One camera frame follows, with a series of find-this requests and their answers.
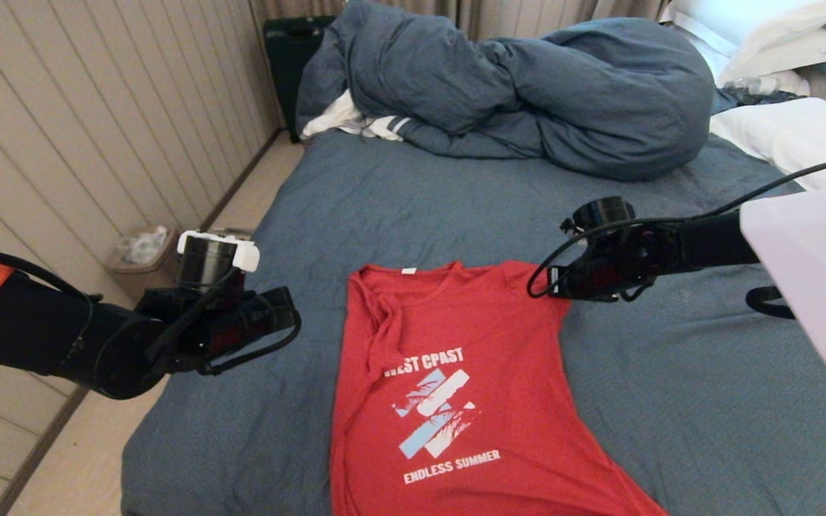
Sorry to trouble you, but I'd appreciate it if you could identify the black suitcase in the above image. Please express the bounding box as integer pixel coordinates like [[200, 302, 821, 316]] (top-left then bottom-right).
[[262, 17, 337, 144]]

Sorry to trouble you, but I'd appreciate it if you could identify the crumpled blue-grey duvet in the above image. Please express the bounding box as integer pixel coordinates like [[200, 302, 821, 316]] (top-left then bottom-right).
[[296, 0, 713, 182]]

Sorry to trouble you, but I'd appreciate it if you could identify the red T-shirt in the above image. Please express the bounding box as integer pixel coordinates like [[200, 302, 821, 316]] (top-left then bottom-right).
[[331, 260, 668, 516]]

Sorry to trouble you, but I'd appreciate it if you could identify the white striped garment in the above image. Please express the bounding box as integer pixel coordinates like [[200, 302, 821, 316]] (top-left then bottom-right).
[[300, 90, 411, 143]]

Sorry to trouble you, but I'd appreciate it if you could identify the black hanging strap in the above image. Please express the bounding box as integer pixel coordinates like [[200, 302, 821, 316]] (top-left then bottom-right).
[[746, 285, 797, 320]]

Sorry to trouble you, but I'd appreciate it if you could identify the blue-grey bed sheet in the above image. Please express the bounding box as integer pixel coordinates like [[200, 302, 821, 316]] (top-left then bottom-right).
[[120, 129, 826, 516]]

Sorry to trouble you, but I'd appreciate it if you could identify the large white pillow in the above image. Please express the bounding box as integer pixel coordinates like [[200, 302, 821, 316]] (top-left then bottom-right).
[[709, 97, 826, 193]]

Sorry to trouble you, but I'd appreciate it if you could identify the clear plastic bin bag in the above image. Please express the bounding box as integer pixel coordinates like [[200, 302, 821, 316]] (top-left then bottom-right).
[[118, 226, 168, 266]]

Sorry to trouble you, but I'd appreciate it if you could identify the clear plastic bottle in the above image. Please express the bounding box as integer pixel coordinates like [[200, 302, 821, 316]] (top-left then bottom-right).
[[721, 77, 779, 97]]

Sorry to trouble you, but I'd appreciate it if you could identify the brown trash bin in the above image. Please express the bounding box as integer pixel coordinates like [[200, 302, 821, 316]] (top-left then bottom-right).
[[105, 228, 186, 302]]

